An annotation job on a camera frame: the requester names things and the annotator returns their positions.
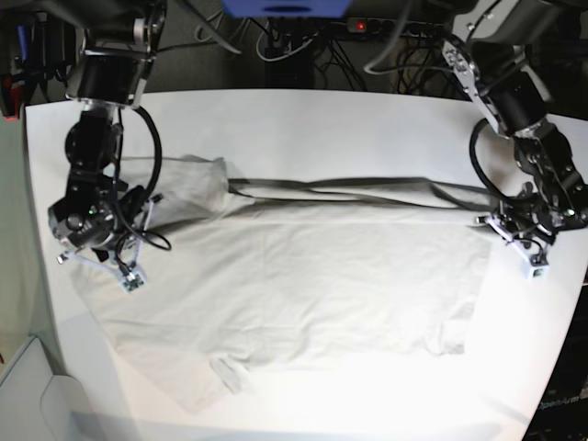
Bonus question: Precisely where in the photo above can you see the red and blue tools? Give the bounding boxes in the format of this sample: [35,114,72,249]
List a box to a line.
[1,16,29,120]

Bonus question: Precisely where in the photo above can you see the white t-shirt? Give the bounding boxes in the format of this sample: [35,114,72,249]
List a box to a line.
[69,157,493,413]

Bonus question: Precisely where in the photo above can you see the white plastic bin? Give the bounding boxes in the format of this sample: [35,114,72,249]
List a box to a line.
[1,336,120,440]

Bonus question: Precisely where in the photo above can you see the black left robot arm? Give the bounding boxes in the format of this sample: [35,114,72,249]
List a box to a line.
[442,1,587,277]

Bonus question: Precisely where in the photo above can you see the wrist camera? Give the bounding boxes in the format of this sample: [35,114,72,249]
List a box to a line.
[119,270,146,293]
[523,262,549,280]

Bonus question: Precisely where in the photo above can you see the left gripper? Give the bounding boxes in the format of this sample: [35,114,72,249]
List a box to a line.
[475,209,579,269]

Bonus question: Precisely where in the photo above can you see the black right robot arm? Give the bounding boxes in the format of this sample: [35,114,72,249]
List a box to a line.
[48,1,172,292]

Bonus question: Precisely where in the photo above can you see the blue box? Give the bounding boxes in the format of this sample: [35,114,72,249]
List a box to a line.
[222,0,351,17]

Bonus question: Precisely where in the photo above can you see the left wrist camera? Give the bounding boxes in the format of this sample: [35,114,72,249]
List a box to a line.
[523,262,549,280]

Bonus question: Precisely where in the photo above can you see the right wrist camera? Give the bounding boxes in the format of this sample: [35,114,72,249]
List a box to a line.
[119,270,146,293]

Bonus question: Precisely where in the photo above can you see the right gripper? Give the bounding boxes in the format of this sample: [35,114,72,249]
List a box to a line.
[54,192,163,282]

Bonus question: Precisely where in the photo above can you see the white power strip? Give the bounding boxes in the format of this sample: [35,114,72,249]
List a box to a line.
[347,17,450,40]

